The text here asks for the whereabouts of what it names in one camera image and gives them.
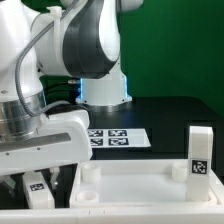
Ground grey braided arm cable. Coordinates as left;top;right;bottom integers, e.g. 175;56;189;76
14;0;83;118

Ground black cables behind base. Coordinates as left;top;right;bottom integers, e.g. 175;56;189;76
43;79;82;100

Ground white desk tabletop tray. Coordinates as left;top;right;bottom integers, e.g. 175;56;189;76
70;159;224;208

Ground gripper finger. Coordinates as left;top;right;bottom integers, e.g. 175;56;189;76
0;176;16;197
50;167;60;187

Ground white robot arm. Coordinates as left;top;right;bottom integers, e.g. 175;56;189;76
0;0;144;190

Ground white L-shaped fence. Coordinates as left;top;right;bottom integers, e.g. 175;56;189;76
0;167;224;224

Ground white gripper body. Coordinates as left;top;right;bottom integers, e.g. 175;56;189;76
0;110;92;176

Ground white marker sheet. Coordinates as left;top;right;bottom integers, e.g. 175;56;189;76
88;128;151;148

